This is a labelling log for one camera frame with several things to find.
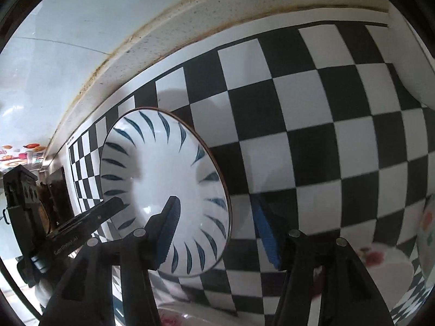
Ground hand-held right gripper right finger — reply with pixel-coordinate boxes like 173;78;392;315
253;204;395;326

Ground fruit wall stickers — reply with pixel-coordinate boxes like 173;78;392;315
0;143;46;170

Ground red floral plate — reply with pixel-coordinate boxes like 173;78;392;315
150;304;282;326

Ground blue leaf pattern plate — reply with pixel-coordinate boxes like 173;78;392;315
98;108;233;274

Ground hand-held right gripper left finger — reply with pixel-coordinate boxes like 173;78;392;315
41;196;181;326

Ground white plate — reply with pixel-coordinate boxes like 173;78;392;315
387;3;435;109

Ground black white checkered mat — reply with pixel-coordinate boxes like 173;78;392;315
68;24;435;326

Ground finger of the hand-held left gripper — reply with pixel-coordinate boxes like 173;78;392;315
51;197;130;242

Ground red floral bowl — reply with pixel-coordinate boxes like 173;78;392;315
355;244;424;316

